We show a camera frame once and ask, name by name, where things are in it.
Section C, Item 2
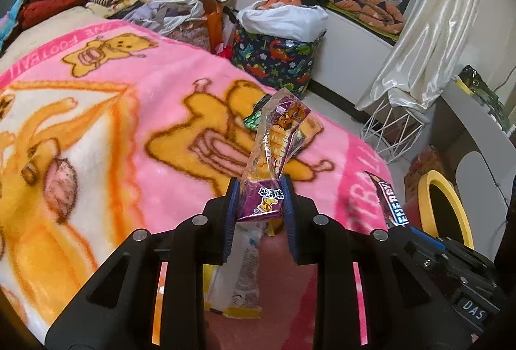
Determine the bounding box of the dinosaur print storage bag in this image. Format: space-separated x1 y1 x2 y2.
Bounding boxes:
232 22 323 95

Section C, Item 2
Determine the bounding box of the yellow rimmed bin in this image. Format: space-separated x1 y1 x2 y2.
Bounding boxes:
417 170 475 250

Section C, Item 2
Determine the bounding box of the lavender cloth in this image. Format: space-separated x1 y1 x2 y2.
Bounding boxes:
121 1 204 32

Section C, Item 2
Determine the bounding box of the green snack wrapper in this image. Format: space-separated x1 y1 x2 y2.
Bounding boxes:
244 94 275 131

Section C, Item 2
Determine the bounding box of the dark green box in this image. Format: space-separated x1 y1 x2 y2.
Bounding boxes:
457 66 506 129

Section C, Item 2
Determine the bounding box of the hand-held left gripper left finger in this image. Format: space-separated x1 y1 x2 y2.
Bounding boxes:
44 179 239 350

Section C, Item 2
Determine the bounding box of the white plastic packet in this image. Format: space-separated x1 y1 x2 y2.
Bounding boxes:
205 223 279 319

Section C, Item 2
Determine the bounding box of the white chair back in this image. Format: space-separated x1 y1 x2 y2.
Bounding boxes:
455 152 511 222

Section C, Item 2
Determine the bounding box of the beige blanket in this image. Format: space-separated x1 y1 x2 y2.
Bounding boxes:
0 7 99 66

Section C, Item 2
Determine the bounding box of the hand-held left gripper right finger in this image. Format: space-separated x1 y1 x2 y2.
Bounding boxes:
281 176 470 350

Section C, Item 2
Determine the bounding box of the floral fabric box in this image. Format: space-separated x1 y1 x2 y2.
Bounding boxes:
167 22 212 50

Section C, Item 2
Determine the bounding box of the orange paper bag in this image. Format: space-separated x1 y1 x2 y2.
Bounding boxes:
202 0 224 53

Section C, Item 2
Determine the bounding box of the white wire basket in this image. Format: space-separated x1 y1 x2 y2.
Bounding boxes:
361 88 424 163

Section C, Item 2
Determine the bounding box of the purple snack wrapper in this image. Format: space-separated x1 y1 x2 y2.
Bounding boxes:
236 88 325 224

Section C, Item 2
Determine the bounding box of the white desk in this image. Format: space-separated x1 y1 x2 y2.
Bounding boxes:
433 82 516 222

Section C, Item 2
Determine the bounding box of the black snack bar wrapper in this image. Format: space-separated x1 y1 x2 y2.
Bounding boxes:
365 170 412 232

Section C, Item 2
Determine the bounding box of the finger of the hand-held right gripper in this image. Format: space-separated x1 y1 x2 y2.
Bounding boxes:
403 229 454 274

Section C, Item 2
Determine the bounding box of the pink printed blanket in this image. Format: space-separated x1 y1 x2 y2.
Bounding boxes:
0 22 398 350

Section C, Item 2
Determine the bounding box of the white plastic bag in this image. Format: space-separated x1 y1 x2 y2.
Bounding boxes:
237 0 329 40

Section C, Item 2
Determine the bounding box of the orange patterned quilt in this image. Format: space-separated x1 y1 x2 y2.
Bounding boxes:
328 0 406 36

